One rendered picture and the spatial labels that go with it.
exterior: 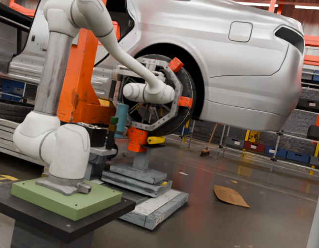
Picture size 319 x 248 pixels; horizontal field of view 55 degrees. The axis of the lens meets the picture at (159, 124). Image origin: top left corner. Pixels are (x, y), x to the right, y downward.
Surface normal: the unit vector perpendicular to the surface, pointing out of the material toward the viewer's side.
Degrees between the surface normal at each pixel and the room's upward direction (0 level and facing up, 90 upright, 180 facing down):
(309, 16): 90
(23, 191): 90
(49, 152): 91
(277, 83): 90
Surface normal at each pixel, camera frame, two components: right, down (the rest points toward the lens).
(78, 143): 0.56, -0.08
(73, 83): -0.36, -0.02
